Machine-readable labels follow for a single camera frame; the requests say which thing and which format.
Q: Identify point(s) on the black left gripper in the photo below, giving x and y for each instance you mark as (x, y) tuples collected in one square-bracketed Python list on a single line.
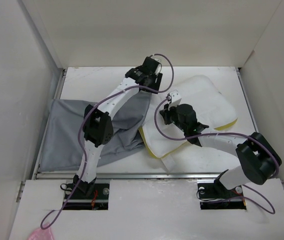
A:
[(156, 78)]

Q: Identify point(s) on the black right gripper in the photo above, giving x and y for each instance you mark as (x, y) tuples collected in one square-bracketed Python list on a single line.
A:
[(166, 112)]

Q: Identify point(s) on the white pillow yellow edge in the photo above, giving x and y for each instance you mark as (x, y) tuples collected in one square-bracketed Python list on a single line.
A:
[(211, 108)]

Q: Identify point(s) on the grey pillowcase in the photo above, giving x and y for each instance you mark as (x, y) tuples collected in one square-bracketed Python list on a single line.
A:
[(62, 151)]

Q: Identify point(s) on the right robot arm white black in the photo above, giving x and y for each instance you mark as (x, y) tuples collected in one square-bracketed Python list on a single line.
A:
[(258, 160)]

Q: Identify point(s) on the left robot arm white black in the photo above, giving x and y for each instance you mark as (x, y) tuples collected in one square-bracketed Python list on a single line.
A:
[(97, 129)]

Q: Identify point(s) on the pink bubble wrap piece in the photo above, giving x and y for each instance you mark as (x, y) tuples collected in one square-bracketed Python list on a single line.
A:
[(41, 234)]

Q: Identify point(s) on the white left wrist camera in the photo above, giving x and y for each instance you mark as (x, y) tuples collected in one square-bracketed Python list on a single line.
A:
[(159, 65)]

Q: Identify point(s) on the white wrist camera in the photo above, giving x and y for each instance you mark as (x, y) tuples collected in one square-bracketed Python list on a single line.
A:
[(159, 65), (173, 98)]

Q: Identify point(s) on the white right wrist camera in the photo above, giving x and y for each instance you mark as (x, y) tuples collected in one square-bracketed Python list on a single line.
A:
[(173, 98)]

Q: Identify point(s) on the aluminium front rail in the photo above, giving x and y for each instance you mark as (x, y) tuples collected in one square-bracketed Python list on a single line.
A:
[(125, 176)]

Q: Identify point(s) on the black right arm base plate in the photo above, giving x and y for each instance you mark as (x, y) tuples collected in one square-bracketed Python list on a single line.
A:
[(214, 197)]

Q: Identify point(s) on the aluminium left rail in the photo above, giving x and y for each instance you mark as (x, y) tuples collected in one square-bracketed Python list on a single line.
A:
[(54, 93)]

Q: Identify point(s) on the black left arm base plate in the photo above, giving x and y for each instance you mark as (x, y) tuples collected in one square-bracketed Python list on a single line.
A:
[(98, 200)]

